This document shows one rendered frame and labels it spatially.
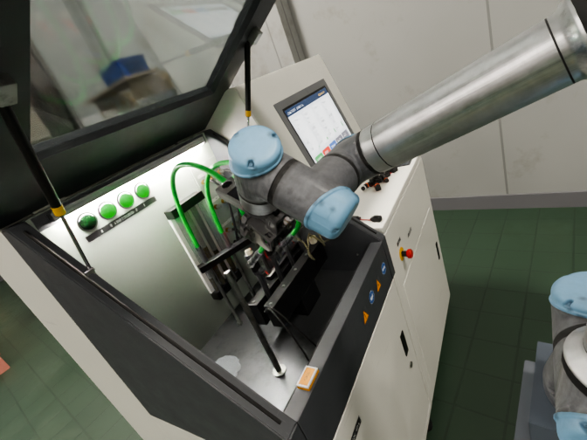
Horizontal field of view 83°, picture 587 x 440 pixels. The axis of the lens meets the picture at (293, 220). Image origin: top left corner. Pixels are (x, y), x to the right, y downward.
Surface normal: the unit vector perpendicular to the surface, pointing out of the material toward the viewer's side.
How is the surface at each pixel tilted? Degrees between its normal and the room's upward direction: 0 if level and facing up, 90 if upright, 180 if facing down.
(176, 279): 90
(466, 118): 109
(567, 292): 8
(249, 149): 45
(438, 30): 90
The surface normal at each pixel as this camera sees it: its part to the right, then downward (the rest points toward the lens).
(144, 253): 0.82, -0.07
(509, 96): -0.32, 0.73
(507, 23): -0.55, 0.52
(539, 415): -0.34, -0.85
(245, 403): 0.31, -0.68
